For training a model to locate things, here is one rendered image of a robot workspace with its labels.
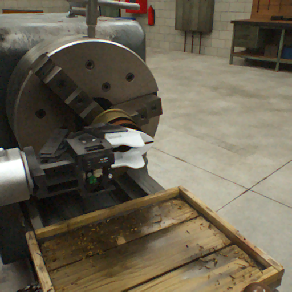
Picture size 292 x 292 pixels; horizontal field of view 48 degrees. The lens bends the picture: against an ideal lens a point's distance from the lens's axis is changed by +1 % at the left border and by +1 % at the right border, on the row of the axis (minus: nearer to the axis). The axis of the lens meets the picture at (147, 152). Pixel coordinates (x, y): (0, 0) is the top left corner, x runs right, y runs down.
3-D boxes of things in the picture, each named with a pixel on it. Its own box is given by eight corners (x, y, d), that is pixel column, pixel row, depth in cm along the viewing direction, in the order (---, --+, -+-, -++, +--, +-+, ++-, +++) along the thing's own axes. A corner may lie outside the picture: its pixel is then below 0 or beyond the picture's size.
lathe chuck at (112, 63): (12, 178, 72) (1, 28, 61) (137, 161, 88) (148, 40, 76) (19, 198, 65) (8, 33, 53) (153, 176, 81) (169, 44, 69)
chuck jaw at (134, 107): (102, 100, 69) (150, 85, 74) (106, 121, 72) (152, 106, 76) (124, 115, 61) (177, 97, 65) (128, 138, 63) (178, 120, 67)
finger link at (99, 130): (129, 148, 54) (78, 159, 50) (125, 144, 55) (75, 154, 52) (128, 122, 52) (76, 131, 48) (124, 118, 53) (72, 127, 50)
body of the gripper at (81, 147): (120, 190, 49) (38, 213, 44) (100, 166, 56) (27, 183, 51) (118, 144, 46) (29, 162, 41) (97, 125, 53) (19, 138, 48)
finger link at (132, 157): (166, 167, 54) (115, 181, 50) (149, 154, 59) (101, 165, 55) (166, 151, 53) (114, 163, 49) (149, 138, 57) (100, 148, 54)
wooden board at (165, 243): (28, 248, 63) (24, 232, 62) (181, 198, 79) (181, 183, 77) (74, 401, 40) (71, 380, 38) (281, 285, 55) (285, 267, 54)
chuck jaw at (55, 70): (73, 114, 67) (28, 72, 60) (89, 97, 68) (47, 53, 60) (91, 131, 59) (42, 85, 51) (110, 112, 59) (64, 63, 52)
